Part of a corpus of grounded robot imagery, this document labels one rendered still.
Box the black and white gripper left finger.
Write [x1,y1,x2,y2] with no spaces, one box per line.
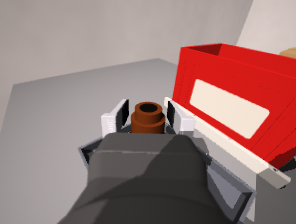
[101,99,129,138]

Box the red plastic crate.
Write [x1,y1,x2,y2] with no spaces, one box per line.
[172,43,296,170]

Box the grey rectangular tray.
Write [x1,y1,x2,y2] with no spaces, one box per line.
[78,136,257,224]

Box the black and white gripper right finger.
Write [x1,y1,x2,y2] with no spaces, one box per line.
[167,101,196,140]

